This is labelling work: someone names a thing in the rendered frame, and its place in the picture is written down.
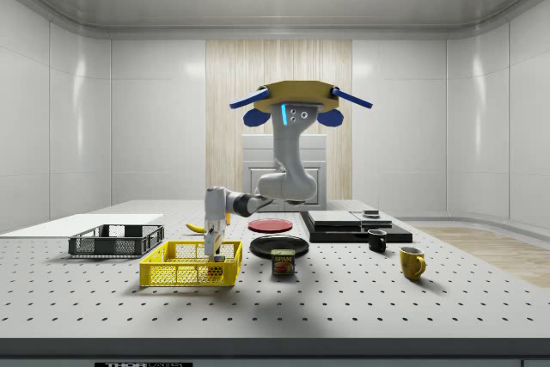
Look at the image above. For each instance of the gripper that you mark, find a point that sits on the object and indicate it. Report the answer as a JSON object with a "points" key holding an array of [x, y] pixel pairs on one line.
{"points": [[214, 238]]}

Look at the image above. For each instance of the puzzle cube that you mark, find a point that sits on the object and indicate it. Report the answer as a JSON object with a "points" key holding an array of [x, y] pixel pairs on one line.
{"points": [[217, 271]]}

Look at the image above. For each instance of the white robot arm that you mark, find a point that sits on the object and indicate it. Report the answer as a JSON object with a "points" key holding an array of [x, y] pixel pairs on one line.
{"points": [[290, 160]]}

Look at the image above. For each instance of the banana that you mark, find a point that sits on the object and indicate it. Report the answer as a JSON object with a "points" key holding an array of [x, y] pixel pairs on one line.
{"points": [[195, 228]]}

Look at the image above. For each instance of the yellow basket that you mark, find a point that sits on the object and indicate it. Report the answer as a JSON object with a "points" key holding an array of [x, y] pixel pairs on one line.
{"points": [[189, 274]]}

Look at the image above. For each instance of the red plate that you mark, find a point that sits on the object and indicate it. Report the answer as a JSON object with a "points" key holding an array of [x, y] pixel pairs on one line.
{"points": [[270, 225]]}

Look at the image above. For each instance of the black plate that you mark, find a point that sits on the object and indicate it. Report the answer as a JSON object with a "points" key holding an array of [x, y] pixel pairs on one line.
{"points": [[275, 243]]}

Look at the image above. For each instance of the flat-sided green can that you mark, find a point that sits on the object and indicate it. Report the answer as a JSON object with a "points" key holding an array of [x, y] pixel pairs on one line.
{"points": [[283, 263]]}

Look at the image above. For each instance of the dark grey basket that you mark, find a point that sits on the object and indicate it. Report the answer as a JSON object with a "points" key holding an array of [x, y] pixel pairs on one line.
{"points": [[116, 244]]}

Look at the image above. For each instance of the black stove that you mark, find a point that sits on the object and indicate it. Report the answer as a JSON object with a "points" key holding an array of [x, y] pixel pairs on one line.
{"points": [[344, 229]]}

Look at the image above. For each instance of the black mug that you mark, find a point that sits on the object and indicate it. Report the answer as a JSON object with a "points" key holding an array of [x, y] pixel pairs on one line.
{"points": [[376, 241]]}

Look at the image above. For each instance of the yellow mug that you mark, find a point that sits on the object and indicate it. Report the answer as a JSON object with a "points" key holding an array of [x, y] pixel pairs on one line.
{"points": [[410, 264]]}

